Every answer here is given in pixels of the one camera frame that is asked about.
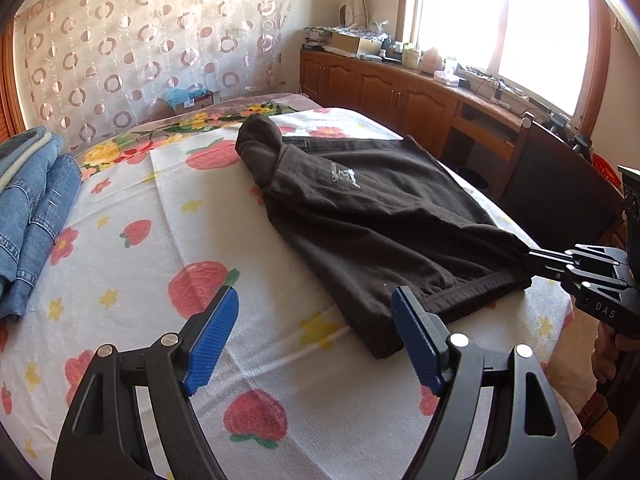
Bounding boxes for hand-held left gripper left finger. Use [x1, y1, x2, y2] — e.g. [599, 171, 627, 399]
[50, 285, 241, 480]

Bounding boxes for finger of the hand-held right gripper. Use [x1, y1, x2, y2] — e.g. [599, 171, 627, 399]
[525, 243, 629, 268]
[530, 261, 627, 292]

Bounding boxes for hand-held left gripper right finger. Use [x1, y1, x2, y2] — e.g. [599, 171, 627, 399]
[391, 285, 576, 480]

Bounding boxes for black pants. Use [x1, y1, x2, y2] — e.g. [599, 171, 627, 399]
[235, 114, 533, 361]

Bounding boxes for person's right hand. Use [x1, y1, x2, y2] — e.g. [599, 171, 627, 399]
[593, 330, 636, 392]

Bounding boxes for dark chair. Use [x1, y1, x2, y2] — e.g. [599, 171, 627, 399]
[499, 119, 627, 248]

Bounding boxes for red plastic basket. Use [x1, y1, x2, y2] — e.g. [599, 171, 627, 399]
[592, 155, 624, 192]

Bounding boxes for strawberry print white blanket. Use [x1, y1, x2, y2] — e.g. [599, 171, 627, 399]
[0, 106, 576, 480]

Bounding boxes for white power strip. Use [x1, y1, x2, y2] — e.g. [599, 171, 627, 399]
[474, 77, 507, 102]

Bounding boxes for floral bedsheet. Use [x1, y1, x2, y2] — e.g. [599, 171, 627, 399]
[75, 94, 323, 173]

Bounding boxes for folded blue denim jeans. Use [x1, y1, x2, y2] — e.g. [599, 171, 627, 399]
[0, 152, 83, 322]

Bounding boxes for open cardboard box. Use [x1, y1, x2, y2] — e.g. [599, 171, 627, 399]
[167, 89, 217, 117]

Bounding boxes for blue plastic bag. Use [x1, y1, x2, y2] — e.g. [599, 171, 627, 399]
[167, 86, 208, 107]

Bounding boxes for window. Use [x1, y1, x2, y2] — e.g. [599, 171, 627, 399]
[399, 0, 612, 122]

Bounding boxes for wooden cabinet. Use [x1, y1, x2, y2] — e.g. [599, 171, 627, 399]
[299, 46, 532, 188]

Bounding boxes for sheer circle pattern curtain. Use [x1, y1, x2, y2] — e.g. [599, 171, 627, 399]
[14, 0, 303, 147]

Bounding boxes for flat cardboard box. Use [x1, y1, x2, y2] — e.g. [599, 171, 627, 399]
[330, 29, 387, 57]

